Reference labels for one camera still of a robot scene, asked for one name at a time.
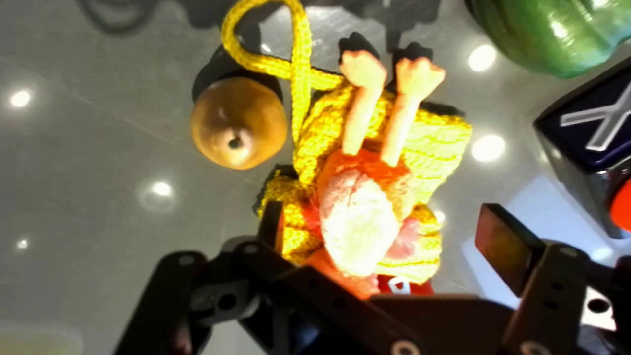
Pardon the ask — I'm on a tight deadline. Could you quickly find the black cube with white X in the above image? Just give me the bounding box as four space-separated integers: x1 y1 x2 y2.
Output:
532 55 631 239

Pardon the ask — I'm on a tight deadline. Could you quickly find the green toy bell pepper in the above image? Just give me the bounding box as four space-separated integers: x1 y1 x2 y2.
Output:
465 0 631 79

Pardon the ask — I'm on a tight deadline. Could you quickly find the yellow crochet rope toy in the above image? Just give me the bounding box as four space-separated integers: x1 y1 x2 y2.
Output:
218 0 475 286

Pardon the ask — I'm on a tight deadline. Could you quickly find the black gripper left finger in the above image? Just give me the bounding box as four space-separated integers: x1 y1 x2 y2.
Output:
114 199 422 355

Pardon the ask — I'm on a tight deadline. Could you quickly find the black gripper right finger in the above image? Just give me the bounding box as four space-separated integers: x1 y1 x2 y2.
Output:
473 203 631 355

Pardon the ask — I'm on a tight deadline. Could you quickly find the orange toy ball fruit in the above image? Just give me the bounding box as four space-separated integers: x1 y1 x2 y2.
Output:
607 179 631 233

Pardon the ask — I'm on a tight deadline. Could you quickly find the yellow-brown pear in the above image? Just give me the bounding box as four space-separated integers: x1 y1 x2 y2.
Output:
189 77 289 172

